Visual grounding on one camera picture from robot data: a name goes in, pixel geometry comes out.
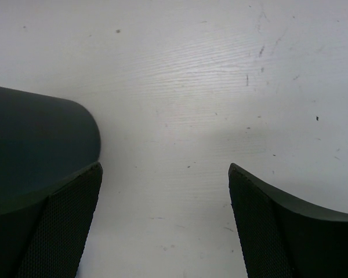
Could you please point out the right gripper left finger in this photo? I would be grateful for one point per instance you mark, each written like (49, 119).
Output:
(43, 233)

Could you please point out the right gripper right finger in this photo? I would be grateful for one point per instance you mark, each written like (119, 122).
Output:
(284, 236)

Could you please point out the dark grey plastic bin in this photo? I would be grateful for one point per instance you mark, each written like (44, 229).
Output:
(43, 140)

